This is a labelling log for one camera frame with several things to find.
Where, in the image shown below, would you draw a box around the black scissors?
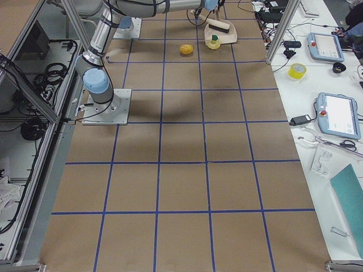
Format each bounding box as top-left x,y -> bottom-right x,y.
339,139 -> 357,152

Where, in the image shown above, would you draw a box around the orange yellow toy fruit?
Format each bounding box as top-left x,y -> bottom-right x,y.
179,44 -> 193,56

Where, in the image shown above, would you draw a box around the black power adapter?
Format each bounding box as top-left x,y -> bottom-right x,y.
289,114 -> 313,126

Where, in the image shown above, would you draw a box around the far teach pendant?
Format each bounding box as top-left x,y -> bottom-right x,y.
307,32 -> 345,62

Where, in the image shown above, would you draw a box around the beige hand brush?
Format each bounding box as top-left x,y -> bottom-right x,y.
189,10 -> 230,33

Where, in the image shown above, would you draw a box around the beige dustpan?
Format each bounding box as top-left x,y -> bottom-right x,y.
204,9 -> 237,48

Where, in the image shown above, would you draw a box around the teach pendant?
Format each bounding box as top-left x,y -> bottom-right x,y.
307,32 -> 345,62
316,92 -> 361,140

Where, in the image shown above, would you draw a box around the teal board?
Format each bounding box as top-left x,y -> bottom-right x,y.
331,164 -> 362,258

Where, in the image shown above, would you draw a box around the aluminium frame post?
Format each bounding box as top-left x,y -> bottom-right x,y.
265,0 -> 300,65

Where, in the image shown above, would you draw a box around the yellow green sponge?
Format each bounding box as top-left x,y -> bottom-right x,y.
211,35 -> 219,44

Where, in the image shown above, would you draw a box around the yellow tape roll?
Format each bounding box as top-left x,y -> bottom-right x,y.
288,63 -> 307,80

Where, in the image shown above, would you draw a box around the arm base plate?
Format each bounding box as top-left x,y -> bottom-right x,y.
113,17 -> 142,40
81,88 -> 132,125

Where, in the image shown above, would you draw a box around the near teach pendant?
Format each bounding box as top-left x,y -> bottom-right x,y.
316,92 -> 361,140

